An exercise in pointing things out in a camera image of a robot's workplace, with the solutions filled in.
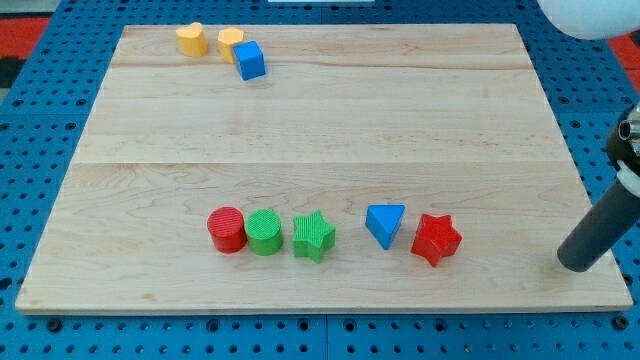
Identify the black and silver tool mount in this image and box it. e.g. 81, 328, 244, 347
606, 104, 639, 196

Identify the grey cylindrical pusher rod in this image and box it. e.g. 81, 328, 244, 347
557, 179, 639, 272

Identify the red star block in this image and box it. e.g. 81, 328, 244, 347
411, 213, 463, 267

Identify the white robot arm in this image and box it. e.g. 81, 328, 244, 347
538, 0, 639, 272

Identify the green star block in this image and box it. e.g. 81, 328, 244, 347
293, 210, 336, 263

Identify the blue triangle block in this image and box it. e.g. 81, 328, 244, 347
365, 204, 406, 250

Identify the wooden board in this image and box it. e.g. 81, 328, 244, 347
15, 24, 632, 315

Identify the green cylinder block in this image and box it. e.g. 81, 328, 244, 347
245, 209, 283, 256

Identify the blue cube block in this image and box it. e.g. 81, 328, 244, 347
233, 41, 266, 81

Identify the red cylinder block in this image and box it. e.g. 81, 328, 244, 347
207, 207, 247, 254

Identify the yellow pentagon block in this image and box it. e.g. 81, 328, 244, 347
217, 27, 245, 64

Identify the yellow heart block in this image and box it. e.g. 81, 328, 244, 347
175, 22, 208, 57

